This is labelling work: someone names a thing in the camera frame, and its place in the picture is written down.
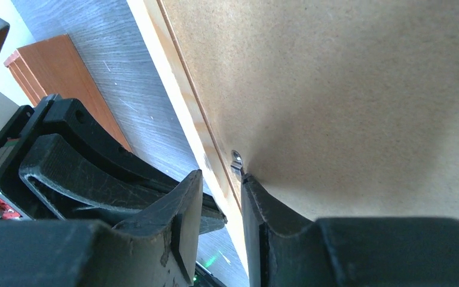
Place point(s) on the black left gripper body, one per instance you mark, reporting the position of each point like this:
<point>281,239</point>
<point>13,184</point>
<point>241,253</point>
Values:
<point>26,149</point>

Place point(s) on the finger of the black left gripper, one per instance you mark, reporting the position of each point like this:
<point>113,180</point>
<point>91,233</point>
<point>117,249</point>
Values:
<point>73,188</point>
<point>184,206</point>

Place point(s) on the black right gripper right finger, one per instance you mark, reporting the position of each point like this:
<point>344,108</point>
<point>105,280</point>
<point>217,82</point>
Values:
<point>286,249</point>

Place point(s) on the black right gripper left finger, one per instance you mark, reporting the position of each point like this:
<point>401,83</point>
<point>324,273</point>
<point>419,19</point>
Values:
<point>156,247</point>

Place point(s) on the brown cardboard backing board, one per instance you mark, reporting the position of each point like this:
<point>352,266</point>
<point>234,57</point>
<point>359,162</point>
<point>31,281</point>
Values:
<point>338,108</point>

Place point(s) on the light wooden picture frame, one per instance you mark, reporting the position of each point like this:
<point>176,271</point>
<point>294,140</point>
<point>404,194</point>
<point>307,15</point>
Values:
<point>158,35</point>

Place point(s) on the orange compartment tray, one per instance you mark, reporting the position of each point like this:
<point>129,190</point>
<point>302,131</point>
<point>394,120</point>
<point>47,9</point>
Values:
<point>54,66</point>

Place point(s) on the small metal frame clip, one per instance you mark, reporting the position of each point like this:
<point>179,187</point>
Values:
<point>237,165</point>

